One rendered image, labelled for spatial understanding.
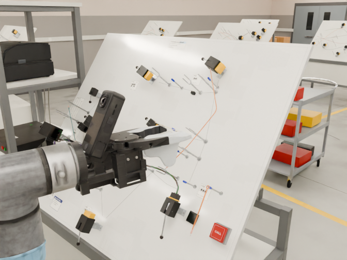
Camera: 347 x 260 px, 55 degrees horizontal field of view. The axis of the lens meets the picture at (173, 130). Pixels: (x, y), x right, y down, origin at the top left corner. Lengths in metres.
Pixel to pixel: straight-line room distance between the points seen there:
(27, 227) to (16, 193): 0.06
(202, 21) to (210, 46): 9.97
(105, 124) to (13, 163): 0.15
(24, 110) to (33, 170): 3.67
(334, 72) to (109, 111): 7.43
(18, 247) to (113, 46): 1.51
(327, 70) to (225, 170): 6.82
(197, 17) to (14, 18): 5.54
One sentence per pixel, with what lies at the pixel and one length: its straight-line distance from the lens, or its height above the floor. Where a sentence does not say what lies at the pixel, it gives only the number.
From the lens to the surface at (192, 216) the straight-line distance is 1.24.
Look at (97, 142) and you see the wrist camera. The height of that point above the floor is 1.60.
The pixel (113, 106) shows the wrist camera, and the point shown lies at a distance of 0.56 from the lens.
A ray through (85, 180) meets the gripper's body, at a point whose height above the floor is 1.54.
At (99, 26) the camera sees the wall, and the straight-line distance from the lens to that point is 9.31.
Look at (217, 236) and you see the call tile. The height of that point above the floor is 1.11.
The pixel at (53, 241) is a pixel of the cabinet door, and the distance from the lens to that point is 1.95.
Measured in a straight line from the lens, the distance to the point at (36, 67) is 1.98.
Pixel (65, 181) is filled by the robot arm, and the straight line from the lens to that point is 0.54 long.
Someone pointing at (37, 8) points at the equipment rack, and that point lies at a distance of 1.89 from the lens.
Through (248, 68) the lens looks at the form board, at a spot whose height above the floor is 1.59.
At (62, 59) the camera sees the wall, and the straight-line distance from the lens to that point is 8.92.
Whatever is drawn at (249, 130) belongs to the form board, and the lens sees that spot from 1.25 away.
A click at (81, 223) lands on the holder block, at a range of 1.45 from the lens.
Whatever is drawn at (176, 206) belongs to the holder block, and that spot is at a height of 1.15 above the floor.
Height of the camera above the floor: 1.79
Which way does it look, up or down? 19 degrees down
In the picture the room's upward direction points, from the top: straight up
